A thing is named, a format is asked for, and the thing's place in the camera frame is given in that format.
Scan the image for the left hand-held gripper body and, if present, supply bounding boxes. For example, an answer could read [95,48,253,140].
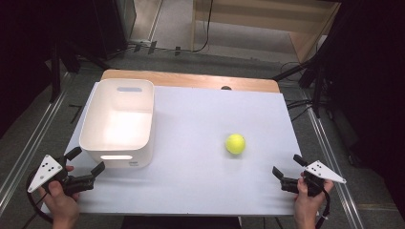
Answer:
[27,154,96,197]

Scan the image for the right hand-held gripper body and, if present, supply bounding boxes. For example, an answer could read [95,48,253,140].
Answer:
[280,159,348,198]

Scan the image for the white plastic storage bin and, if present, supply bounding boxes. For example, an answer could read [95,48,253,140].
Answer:
[78,78,156,170]

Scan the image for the yellow tennis ball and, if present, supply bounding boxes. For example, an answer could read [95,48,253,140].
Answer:
[224,133,246,156]

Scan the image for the person's right hand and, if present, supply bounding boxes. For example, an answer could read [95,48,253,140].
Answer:
[292,172,335,221]

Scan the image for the person's left hand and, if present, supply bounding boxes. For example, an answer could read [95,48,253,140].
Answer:
[37,165,81,221]

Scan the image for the black metal stand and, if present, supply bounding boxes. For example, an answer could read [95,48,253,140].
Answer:
[47,39,111,104]
[271,47,335,119]

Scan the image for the white board sheet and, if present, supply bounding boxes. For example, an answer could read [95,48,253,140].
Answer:
[41,81,304,218]

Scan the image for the person's dark clothing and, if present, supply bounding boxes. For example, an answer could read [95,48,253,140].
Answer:
[120,216,242,229]

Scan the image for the dark curtain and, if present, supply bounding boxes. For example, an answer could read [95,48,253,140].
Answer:
[0,0,129,138]
[313,0,405,221]

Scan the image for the metal floor rail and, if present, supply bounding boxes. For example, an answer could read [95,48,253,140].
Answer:
[0,72,73,206]
[300,90,365,229]

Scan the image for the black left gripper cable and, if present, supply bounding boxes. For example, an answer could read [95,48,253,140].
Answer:
[22,170,54,229]

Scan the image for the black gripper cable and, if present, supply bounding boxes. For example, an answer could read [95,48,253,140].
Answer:
[314,188,331,229]
[22,170,54,229]

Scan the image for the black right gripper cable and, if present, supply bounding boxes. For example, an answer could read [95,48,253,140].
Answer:
[314,188,331,229]

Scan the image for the black floor cables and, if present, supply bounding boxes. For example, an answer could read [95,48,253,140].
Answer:
[279,60,314,123]

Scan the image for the light wooden shelf frame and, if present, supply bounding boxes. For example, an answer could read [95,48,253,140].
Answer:
[190,0,342,65]

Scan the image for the black hanging cable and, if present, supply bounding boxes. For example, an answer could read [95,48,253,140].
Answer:
[192,0,214,53]

